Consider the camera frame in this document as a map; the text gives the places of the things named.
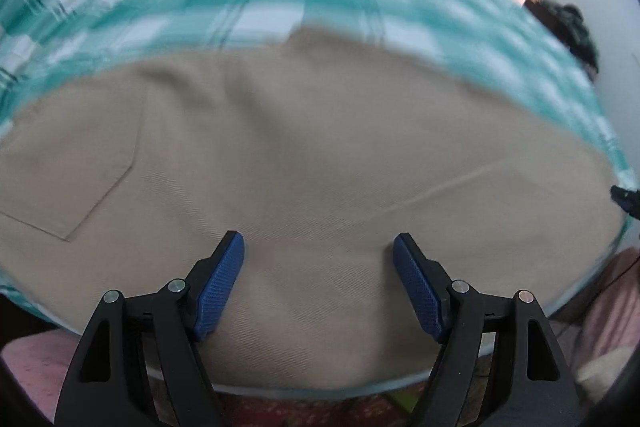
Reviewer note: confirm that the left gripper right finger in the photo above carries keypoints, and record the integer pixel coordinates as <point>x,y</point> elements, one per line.
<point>529,382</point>

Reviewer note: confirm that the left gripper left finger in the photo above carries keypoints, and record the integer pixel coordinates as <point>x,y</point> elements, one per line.
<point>107,383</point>

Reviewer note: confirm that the beige khaki pants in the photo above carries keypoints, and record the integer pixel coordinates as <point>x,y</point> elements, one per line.
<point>319,150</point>

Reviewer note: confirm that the pink fleece clothing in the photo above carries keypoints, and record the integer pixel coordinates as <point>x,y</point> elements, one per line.
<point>609,333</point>

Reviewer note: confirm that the dark clothes pile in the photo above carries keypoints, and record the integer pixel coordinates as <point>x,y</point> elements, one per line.
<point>567,24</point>

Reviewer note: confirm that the teal plaid bed cover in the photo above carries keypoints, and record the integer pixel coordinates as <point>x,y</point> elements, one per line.
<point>492,43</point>

